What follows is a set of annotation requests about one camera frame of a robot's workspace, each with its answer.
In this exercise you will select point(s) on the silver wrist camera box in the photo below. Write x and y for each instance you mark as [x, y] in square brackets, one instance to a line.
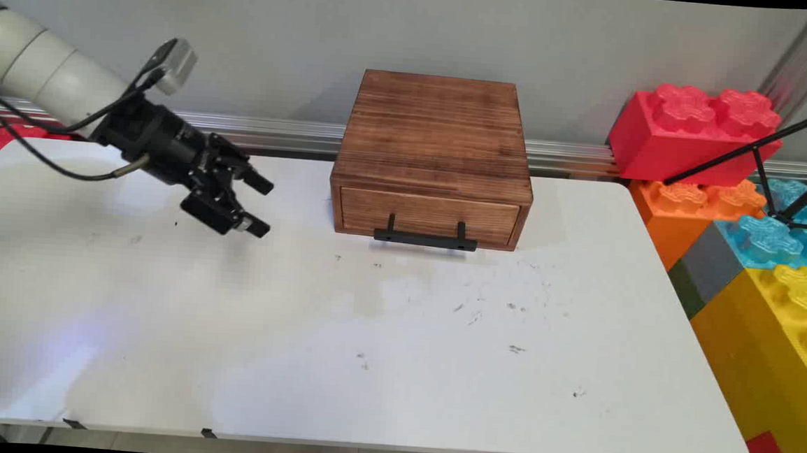
[178, 66]

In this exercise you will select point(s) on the slanted aluminium profile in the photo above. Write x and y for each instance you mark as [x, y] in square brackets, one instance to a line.
[802, 65]

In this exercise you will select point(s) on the big orange toy brick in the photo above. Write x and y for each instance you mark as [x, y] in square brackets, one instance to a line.
[677, 215]

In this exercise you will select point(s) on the red toy brick behind table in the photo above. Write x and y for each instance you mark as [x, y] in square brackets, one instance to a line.
[2, 139]

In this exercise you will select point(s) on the brown wooden drawer cabinet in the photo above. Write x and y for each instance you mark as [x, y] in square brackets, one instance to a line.
[437, 130]

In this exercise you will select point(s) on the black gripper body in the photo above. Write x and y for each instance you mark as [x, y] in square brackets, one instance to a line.
[160, 143]

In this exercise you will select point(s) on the big yellow toy brick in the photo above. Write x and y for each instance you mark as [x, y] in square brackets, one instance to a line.
[767, 347]

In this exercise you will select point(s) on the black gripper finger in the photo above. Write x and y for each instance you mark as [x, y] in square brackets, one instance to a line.
[219, 212]
[252, 175]

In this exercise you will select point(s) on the horizontal aluminium rail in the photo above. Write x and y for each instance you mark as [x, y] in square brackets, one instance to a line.
[290, 135]

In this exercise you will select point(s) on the big red toy brick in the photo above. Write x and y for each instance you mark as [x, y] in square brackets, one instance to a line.
[682, 142]

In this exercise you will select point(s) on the big grey toy brick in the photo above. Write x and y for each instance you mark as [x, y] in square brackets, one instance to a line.
[713, 263]

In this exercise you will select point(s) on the black table clip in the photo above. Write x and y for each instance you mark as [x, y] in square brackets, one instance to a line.
[209, 433]
[74, 423]

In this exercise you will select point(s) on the big blue toy brick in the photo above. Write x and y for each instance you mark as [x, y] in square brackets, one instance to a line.
[767, 238]

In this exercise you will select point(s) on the black tripod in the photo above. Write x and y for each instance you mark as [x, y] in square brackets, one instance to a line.
[789, 218]

